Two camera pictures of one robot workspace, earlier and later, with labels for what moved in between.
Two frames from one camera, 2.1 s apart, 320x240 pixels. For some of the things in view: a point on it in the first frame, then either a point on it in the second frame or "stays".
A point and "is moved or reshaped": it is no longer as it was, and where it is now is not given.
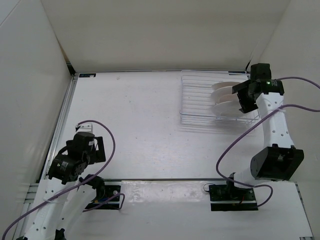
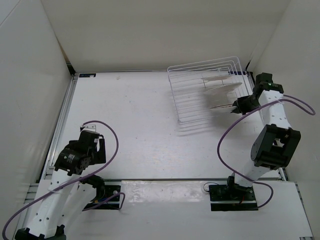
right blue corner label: (237, 73) stays
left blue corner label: (89, 75) stays
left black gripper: (98, 155) stays
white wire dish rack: (196, 96) is moved or reshaped
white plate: (222, 84) -> (208, 78)
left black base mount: (105, 192) stays
